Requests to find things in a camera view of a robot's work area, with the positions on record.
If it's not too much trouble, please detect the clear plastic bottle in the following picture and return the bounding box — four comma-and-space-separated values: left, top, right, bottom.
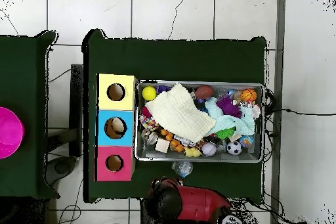
171, 161, 194, 178

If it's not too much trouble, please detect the clear mesh bin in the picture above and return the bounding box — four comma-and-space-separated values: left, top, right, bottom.
135, 80, 265, 164

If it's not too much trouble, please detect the wooden box with three holes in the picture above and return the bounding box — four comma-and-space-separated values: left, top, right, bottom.
94, 73, 138, 182

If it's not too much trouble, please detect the cream waffle cloth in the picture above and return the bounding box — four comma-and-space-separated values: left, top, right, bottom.
144, 83, 217, 144

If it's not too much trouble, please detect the yellow ball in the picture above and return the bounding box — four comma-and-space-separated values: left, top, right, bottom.
142, 86, 158, 102

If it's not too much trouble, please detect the small wooden block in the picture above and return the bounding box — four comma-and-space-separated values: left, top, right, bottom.
154, 138, 171, 154

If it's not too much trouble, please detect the brown toy football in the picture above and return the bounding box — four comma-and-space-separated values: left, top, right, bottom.
194, 85, 215, 101

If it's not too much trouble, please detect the yellow rubber duck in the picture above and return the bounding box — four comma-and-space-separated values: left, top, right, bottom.
183, 146, 201, 158

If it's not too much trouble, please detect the dark green table cloth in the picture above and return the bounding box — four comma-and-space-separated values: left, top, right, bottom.
0, 30, 60, 200
81, 28, 269, 204

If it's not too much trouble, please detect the white toy baseball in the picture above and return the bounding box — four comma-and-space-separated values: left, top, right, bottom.
200, 143, 217, 157

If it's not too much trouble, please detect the mint green waffle cloth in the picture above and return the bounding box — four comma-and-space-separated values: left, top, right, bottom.
204, 97, 256, 137

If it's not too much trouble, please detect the purple spiky monster toy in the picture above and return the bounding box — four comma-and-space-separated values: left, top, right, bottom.
216, 95, 243, 119

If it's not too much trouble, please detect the black and white soccer ball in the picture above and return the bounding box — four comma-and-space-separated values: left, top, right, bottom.
226, 141, 243, 156

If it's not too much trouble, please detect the orange toy basketball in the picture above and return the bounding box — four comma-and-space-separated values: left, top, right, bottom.
240, 88, 258, 103

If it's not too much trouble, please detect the black metal stand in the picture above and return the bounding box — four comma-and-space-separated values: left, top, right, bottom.
47, 63, 84, 158

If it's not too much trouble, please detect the magenta round object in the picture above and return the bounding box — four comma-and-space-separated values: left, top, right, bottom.
0, 106, 26, 160

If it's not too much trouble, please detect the black floor cable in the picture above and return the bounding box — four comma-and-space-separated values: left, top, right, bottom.
264, 108, 336, 116

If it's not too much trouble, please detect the grey metal post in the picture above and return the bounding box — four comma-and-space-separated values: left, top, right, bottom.
270, 0, 286, 224

